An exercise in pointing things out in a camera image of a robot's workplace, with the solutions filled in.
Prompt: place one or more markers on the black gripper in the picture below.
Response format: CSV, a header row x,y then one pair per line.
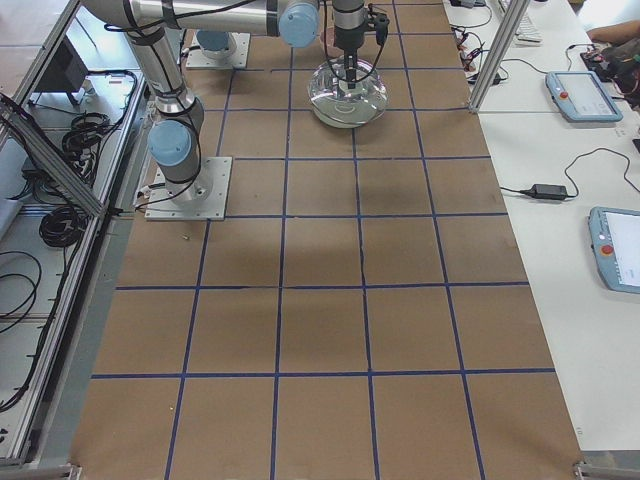
x,y
348,36

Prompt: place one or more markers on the glass pot lid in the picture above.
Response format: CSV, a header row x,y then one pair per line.
x,y
338,105

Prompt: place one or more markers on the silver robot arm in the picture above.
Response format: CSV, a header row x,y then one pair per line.
x,y
174,141
216,45

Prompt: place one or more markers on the pink bowl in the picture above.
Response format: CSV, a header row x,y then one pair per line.
x,y
327,43

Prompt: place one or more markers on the upper teach pendant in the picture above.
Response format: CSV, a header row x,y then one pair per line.
x,y
581,97

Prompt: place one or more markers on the teach pendant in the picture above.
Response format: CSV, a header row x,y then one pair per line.
x,y
615,244
581,97

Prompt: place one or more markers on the black power adapter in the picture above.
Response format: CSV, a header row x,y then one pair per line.
x,y
546,192

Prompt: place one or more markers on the brown paper table mat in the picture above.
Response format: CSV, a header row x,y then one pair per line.
x,y
362,312

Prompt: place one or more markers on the lower teach pendant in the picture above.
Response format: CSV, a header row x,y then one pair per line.
x,y
615,244

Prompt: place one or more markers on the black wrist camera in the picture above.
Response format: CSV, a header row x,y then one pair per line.
x,y
381,26

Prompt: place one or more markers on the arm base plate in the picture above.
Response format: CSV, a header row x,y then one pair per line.
x,y
197,61
206,198

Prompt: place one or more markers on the aluminium frame post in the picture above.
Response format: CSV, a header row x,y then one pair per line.
x,y
499,46

